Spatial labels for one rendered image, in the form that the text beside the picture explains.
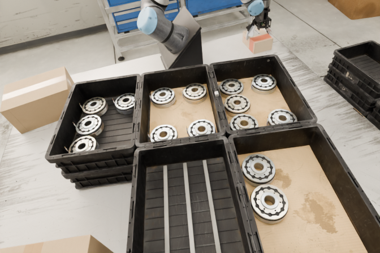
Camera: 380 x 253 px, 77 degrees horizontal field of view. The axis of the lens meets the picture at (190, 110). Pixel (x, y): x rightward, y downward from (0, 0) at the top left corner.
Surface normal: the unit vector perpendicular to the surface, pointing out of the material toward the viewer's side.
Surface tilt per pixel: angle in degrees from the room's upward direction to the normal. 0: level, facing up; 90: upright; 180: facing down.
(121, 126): 0
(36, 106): 90
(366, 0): 90
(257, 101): 0
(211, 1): 90
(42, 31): 90
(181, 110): 0
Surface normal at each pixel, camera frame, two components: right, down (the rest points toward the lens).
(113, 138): -0.11, -0.69
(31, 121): 0.42, 0.63
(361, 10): 0.07, 0.72
